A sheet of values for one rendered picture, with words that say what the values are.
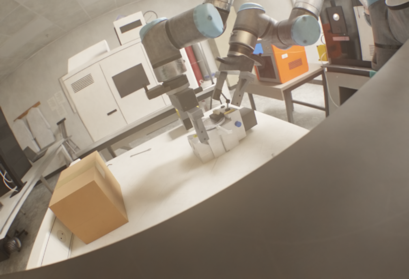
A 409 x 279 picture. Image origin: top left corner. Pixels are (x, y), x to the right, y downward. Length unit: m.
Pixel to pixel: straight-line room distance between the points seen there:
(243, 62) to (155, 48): 0.25
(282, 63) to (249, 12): 1.12
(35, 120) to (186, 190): 4.61
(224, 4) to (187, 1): 4.22
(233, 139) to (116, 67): 0.93
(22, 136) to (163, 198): 4.90
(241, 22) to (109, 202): 0.65
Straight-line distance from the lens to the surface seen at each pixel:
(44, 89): 4.82
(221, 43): 4.43
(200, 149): 0.57
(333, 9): 1.93
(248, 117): 0.65
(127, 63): 1.29
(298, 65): 1.89
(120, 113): 1.32
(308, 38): 0.57
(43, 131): 4.90
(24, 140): 5.28
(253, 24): 0.64
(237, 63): 0.57
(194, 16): 0.46
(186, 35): 0.47
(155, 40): 0.50
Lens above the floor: 1.23
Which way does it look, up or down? 23 degrees down
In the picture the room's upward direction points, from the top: 21 degrees counter-clockwise
